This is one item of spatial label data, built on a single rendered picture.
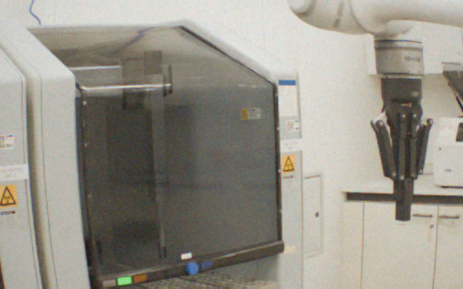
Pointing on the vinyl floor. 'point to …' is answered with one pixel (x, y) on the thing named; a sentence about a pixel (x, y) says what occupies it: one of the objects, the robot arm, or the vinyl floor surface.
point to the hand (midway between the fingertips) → (403, 199)
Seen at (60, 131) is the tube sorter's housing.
